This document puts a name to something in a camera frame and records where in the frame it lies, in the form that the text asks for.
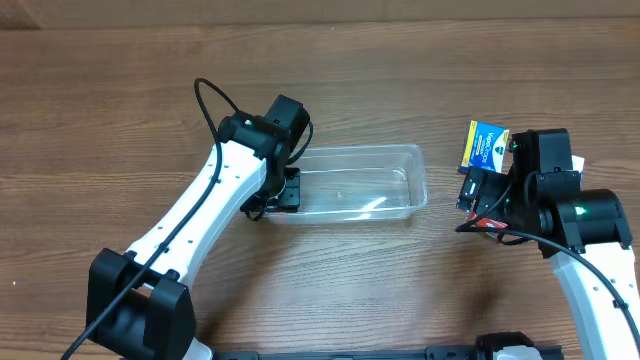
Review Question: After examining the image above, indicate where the red Panadol box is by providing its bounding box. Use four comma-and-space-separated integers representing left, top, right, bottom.
467, 212, 508, 228

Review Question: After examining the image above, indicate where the blue yellow VapoDrops box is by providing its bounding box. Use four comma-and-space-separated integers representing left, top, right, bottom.
458, 120, 510, 174

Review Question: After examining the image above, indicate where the clear plastic container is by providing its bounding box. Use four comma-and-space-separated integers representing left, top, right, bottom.
265, 144, 428, 225

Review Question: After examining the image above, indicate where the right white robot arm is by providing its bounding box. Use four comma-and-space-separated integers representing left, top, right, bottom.
457, 164, 639, 359

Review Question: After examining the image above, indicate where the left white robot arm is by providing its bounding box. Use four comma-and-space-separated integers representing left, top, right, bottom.
82, 110, 312, 360

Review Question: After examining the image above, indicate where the white blue medicine box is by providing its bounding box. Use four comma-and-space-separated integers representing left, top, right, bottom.
572, 155, 585, 173

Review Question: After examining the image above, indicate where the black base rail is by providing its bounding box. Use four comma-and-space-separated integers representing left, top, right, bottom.
204, 331, 565, 360

